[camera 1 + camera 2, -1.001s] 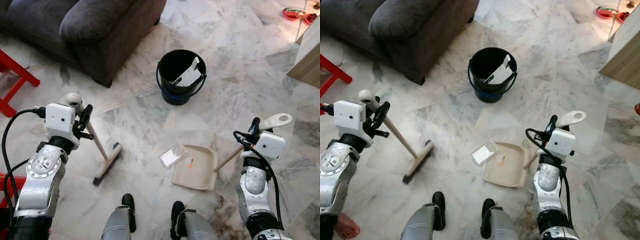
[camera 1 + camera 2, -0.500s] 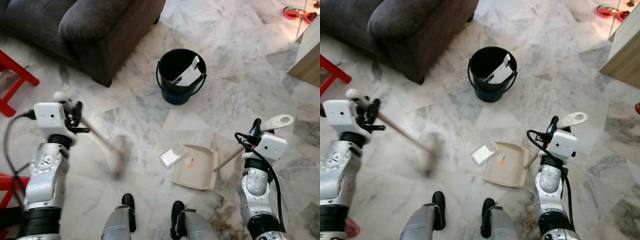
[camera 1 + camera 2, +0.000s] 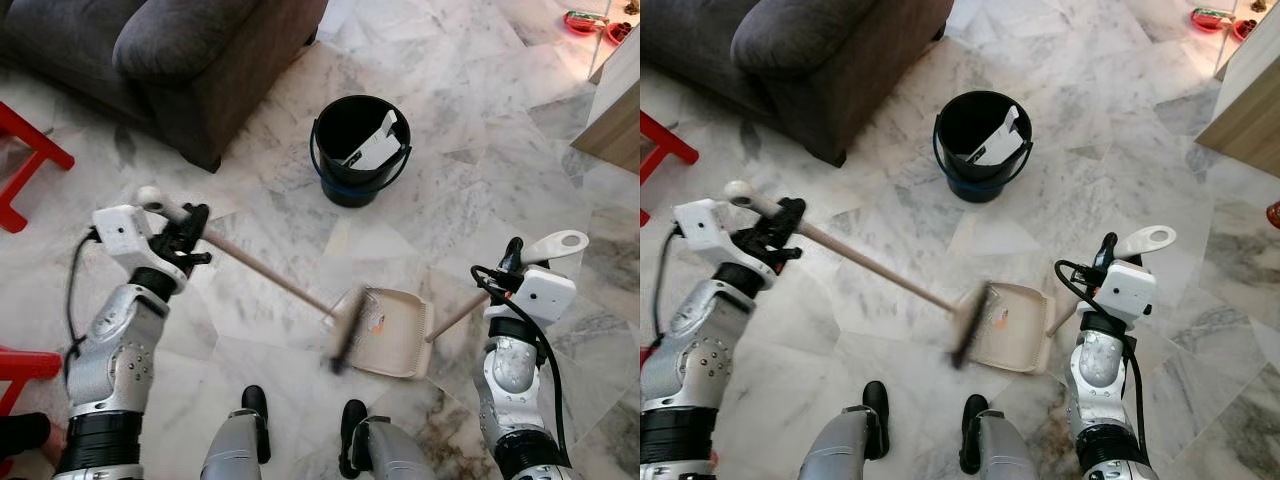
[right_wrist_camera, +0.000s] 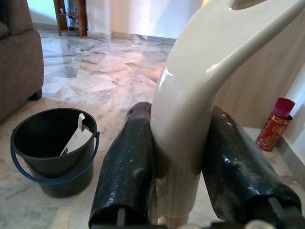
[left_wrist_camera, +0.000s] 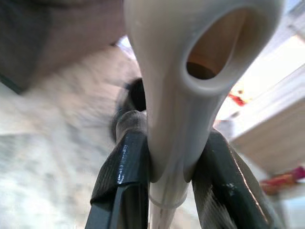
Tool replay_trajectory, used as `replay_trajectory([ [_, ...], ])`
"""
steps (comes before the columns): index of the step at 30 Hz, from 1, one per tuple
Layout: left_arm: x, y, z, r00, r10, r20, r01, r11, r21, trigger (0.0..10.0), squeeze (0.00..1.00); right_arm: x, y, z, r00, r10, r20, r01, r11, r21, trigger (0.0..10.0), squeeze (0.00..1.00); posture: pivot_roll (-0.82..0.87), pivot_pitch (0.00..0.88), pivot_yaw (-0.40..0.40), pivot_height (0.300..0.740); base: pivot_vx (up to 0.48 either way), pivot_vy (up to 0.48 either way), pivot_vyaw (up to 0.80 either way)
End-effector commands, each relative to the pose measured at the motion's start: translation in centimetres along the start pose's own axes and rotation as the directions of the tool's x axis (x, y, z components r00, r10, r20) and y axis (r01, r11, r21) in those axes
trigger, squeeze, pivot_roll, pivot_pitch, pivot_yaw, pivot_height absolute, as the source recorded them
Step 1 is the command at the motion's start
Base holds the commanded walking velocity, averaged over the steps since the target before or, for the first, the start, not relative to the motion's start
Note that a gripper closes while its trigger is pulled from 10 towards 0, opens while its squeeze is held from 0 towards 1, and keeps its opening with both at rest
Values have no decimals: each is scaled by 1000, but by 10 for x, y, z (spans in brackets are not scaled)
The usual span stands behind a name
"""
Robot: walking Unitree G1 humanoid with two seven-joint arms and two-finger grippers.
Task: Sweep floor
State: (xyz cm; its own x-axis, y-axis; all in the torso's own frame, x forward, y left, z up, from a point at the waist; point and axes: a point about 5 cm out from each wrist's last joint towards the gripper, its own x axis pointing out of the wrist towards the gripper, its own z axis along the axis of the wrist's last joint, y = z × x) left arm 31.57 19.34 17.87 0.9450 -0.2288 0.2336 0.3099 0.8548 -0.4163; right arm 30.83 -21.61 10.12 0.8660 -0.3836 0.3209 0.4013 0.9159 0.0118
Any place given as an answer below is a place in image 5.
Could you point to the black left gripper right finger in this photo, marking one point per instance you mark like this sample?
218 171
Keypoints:
221 186

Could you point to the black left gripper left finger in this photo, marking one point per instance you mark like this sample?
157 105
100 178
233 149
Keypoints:
124 167

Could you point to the orange spray can red cap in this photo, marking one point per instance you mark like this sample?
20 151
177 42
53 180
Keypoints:
281 180

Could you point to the dark brown sofa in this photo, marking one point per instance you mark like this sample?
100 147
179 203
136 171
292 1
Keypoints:
35 35

